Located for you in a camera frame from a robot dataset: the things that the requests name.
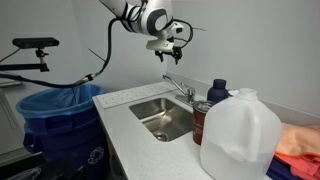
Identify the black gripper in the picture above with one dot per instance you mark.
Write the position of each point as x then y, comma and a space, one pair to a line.
176, 50

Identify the chrome sink faucet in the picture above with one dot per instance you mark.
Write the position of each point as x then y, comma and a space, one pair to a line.
190, 93

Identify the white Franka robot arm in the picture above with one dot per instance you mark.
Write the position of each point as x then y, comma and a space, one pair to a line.
146, 16

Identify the white brick pattern mat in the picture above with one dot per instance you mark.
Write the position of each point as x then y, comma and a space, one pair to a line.
133, 95

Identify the stainless steel sink basin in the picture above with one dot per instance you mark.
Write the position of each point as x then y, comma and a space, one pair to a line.
166, 116

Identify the dark blue bottle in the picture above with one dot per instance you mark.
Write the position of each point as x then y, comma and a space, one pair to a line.
217, 91

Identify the metal sink drain strainer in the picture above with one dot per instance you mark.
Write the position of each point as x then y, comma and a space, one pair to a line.
161, 135

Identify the translucent plastic gallon jug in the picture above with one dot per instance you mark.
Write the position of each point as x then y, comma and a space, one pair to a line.
240, 136

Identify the blue plastic bin liner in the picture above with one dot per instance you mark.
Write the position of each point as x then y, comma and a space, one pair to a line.
56, 100

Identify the blue recycling bin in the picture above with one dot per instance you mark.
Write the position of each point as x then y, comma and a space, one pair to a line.
63, 143

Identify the orange cloth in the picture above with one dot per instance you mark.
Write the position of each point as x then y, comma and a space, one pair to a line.
296, 138

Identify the dark blue cloth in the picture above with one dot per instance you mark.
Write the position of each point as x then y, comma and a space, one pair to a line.
278, 171

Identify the red cloth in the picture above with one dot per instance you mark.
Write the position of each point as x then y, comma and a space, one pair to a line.
303, 165

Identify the grey crumpled bag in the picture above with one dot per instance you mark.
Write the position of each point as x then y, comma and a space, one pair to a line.
26, 174

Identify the black stereo camera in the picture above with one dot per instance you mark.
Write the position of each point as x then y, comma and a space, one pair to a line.
33, 42

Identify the black camera boom stand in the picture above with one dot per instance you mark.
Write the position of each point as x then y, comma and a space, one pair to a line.
20, 67

